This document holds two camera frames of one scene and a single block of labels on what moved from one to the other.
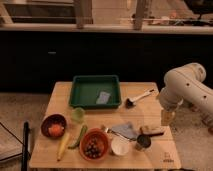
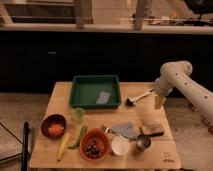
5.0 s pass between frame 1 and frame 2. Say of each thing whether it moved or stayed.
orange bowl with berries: stayed
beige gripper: moved
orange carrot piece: stayed
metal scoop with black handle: stayed
